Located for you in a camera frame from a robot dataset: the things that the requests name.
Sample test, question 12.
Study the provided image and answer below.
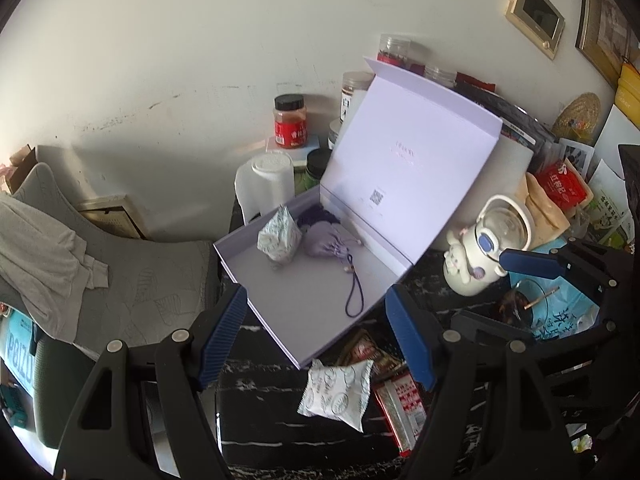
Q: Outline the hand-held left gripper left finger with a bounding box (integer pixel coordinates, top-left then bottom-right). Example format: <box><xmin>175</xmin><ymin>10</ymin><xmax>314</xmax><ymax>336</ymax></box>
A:
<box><xmin>52</xmin><ymin>285</ymin><xmax>251</xmax><ymax>480</ymax></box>

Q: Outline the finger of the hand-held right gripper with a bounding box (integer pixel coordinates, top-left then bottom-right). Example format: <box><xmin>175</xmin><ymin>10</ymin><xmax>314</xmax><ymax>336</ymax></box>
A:
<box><xmin>499</xmin><ymin>239</ymin><xmax>632</xmax><ymax>302</ymax></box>
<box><xmin>449</xmin><ymin>309</ymin><xmax>640</xmax><ymax>362</ymax></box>

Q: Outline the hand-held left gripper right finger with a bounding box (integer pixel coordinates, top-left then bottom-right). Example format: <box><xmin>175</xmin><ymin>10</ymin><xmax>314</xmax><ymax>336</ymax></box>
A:
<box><xmin>384</xmin><ymin>284</ymin><xmax>617</xmax><ymax>480</ymax></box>

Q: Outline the brown snack packet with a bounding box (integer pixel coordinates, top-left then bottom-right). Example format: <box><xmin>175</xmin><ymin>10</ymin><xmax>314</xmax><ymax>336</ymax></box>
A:
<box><xmin>337</xmin><ymin>330</ymin><xmax>406</xmax><ymax>381</ymax></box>

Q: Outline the red snack packet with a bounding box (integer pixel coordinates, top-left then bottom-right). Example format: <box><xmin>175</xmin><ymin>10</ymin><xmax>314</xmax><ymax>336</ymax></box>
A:
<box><xmin>374</xmin><ymin>370</ymin><xmax>431</xmax><ymax>458</ymax></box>

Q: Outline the printed tissue packet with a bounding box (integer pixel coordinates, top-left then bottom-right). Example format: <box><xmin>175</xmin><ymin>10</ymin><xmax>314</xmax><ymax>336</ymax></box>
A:
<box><xmin>257</xmin><ymin>205</ymin><xmax>303</xmax><ymax>266</ymax></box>
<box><xmin>297</xmin><ymin>358</ymin><xmax>375</xmax><ymax>432</ymax></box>

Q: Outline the lavender gift box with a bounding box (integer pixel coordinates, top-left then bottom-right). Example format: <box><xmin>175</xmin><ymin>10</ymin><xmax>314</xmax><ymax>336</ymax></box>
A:
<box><xmin>212</xmin><ymin>55</ymin><xmax>503</xmax><ymax>368</ymax></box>

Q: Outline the glass cup with drink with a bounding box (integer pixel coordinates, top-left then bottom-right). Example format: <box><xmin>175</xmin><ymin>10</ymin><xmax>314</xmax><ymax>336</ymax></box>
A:
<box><xmin>495</xmin><ymin>277</ymin><xmax>563</xmax><ymax>341</ymax></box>

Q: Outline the white paper sheet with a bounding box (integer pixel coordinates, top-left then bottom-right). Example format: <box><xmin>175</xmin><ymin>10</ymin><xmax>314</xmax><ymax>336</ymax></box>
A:
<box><xmin>592</xmin><ymin>105</ymin><xmax>640</xmax><ymax>181</ymax></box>

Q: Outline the green leaflet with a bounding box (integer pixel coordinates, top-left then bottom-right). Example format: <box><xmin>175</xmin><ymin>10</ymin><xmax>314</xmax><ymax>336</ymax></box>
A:
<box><xmin>587</xmin><ymin>192</ymin><xmax>636</xmax><ymax>246</ymax></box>

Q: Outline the white cartoon water bottle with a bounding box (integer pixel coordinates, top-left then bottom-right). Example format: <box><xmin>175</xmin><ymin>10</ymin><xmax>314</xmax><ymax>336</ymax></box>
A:
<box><xmin>444</xmin><ymin>195</ymin><xmax>536</xmax><ymax>297</ymax></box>

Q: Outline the blue plastic bag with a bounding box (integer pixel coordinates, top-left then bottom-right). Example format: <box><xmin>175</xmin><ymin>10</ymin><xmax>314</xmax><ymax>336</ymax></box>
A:
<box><xmin>530</xmin><ymin>240</ymin><xmax>608</xmax><ymax>341</ymax></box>

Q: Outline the black-white photo sheet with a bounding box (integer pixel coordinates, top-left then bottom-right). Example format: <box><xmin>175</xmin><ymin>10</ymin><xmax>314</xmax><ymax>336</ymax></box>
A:
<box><xmin>557</xmin><ymin>137</ymin><xmax>596</xmax><ymax>173</ymax></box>

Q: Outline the red food bag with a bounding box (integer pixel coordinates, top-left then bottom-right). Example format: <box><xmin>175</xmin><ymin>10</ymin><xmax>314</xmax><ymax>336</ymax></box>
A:
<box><xmin>537</xmin><ymin>157</ymin><xmax>593</xmax><ymax>208</ymax></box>

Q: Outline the yellow folder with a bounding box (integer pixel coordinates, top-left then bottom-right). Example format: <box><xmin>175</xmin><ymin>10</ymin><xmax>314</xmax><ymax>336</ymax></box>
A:
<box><xmin>612</xmin><ymin>62</ymin><xmax>640</xmax><ymax>126</ymax></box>

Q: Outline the woven straw fan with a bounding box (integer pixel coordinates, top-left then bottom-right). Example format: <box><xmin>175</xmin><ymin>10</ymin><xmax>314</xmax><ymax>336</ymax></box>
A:
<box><xmin>552</xmin><ymin>92</ymin><xmax>601</xmax><ymax>143</ymax></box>

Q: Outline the grey chair cushion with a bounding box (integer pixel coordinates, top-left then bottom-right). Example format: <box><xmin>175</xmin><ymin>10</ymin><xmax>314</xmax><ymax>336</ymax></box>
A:
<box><xmin>10</xmin><ymin>162</ymin><xmax>221</xmax><ymax>346</ymax></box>

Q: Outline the white cylindrical canister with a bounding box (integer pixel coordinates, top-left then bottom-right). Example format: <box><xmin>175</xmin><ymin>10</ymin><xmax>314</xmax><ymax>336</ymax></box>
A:
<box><xmin>430</xmin><ymin>137</ymin><xmax>535</xmax><ymax>251</ymax></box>

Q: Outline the black printed box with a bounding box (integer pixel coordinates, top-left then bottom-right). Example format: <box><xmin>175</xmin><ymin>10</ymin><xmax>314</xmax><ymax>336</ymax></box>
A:
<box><xmin>452</xmin><ymin>82</ymin><xmax>558</xmax><ymax>153</ymax></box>

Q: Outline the white paper towel roll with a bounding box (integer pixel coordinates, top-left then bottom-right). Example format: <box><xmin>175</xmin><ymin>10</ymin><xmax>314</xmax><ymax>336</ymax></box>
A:
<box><xmin>235</xmin><ymin>152</ymin><xmax>296</xmax><ymax>223</ymax></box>

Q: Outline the dark red bag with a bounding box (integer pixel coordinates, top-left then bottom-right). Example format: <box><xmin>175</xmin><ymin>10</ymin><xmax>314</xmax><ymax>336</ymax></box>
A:
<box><xmin>456</xmin><ymin>72</ymin><xmax>498</xmax><ymax>95</ymax></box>

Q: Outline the dark green chair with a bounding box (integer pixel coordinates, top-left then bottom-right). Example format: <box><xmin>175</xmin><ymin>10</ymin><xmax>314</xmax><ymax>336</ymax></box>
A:
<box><xmin>30</xmin><ymin>332</ymin><xmax>101</xmax><ymax>448</ymax></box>

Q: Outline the white cloth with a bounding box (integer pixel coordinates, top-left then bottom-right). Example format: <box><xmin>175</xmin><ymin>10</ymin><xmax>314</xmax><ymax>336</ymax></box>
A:
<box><xmin>0</xmin><ymin>192</ymin><xmax>108</xmax><ymax>338</ymax></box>

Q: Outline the white flat box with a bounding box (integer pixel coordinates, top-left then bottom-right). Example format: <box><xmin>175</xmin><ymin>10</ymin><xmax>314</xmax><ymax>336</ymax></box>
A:
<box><xmin>265</xmin><ymin>132</ymin><xmax>331</xmax><ymax>166</ymax></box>

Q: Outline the clear plastic jar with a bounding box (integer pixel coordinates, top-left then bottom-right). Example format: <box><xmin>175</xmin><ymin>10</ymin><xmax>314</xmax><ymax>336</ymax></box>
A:
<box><xmin>424</xmin><ymin>66</ymin><xmax>458</xmax><ymax>90</ymax></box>

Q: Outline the blue box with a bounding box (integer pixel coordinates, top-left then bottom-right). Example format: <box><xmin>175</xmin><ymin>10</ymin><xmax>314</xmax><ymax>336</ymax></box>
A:
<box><xmin>0</xmin><ymin>307</ymin><xmax>38</xmax><ymax>398</ymax></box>

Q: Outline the red sauce jar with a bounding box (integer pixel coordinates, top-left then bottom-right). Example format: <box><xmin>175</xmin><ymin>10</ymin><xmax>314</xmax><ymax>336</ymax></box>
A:
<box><xmin>272</xmin><ymin>94</ymin><xmax>308</xmax><ymax>150</ymax></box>

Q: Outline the teal box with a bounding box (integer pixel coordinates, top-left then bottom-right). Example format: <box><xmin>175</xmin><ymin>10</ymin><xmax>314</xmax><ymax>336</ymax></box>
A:
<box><xmin>0</xmin><ymin>385</ymin><xmax>28</xmax><ymax>428</ymax></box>

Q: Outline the clear jar with white label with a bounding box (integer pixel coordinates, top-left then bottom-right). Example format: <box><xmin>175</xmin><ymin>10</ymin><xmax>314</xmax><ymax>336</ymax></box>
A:
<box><xmin>342</xmin><ymin>71</ymin><xmax>376</xmax><ymax>123</ymax></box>

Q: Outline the clear jar with red contents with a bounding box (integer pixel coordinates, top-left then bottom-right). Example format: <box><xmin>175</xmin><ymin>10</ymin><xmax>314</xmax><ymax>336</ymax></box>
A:
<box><xmin>377</xmin><ymin>34</ymin><xmax>412</xmax><ymax>68</ymax></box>

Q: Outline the cardboard box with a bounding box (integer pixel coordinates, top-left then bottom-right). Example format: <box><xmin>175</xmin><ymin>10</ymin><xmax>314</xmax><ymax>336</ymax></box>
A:
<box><xmin>7</xmin><ymin>144</ymin><xmax>38</xmax><ymax>193</ymax></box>

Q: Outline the lavender drawstring pouch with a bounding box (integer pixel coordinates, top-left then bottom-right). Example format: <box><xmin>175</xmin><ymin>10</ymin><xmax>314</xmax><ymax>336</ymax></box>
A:
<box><xmin>300</xmin><ymin>222</ymin><xmax>368</xmax><ymax>318</ymax></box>

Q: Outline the gold wall picture frame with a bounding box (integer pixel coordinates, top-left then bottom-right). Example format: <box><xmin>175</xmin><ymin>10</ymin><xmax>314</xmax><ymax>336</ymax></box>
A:
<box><xmin>575</xmin><ymin>0</ymin><xmax>640</xmax><ymax>86</ymax></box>

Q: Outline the leaning gold picture frame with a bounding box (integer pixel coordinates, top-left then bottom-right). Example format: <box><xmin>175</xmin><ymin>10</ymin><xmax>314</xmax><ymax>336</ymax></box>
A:
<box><xmin>75</xmin><ymin>194</ymin><xmax>148</xmax><ymax>241</ymax></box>

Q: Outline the wall intercom panel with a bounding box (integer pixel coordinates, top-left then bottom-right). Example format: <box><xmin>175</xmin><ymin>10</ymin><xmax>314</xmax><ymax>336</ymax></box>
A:
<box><xmin>505</xmin><ymin>0</ymin><xmax>566</xmax><ymax>61</ymax></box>

